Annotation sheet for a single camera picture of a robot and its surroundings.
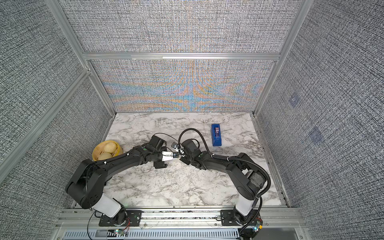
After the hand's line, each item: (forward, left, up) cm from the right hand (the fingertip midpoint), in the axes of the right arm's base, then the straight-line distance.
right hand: (182, 147), depth 91 cm
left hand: (-4, +9, -2) cm, 10 cm away
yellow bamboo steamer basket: (+1, +54, -4) cm, 54 cm away
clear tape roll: (+14, -23, -2) cm, 26 cm away
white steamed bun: (+2, +46, -2) cm, 46 cm away
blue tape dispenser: (+8, -22, -2) cm, 23 cm away
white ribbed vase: (-10, +7, +8) cm, 15 cm away
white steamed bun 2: (-4, +48, -3) cm, 48 cm away
